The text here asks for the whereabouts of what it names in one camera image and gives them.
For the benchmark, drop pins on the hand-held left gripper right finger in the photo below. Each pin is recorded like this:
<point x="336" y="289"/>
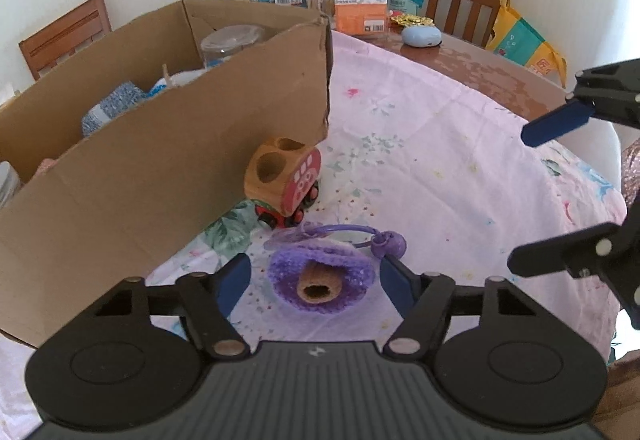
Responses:
<point x="397" y="285"/>

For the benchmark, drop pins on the pink speckled cloth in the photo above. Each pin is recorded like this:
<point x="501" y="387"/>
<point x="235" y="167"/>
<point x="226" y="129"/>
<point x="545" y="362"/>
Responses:
<point x="631" y="169"/>

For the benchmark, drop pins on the pink floral tablecloth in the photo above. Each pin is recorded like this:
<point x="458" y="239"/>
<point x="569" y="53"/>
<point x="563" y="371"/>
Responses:
<point x="450" y="169"/>

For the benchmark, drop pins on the gold foil ornament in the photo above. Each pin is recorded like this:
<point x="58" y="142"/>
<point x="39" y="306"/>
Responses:
<point x="412" y="21"/>

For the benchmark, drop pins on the clear plastic jar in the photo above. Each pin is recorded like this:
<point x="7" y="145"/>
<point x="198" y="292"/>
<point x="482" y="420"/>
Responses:
<point x="232" y="42"/>

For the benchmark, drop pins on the purple crochet ice cream charm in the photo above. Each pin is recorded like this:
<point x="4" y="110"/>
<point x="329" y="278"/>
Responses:
<point x="320" y="277"/>

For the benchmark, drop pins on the wooden toy car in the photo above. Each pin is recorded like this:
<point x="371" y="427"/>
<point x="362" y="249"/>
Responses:
<point x="285" y="180"/>

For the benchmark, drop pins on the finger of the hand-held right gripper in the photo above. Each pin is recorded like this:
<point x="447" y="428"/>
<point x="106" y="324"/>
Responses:
<point x="560" y="252"/>
<point x="555" y="122"/>

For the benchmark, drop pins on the yellow green gift bag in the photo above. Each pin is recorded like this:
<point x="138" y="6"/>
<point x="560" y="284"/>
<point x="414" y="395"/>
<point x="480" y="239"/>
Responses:
<point x="525" y="39"/>

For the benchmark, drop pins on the light blue oval case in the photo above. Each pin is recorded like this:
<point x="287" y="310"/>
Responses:
<point x="422" y="36"/>

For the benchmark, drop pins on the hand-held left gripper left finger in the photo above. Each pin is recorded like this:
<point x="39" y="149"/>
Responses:
<point x="232" y="282"/>

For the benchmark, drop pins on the cardboard box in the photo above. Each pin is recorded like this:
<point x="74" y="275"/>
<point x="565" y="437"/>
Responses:
<point x="150" y="200"/>

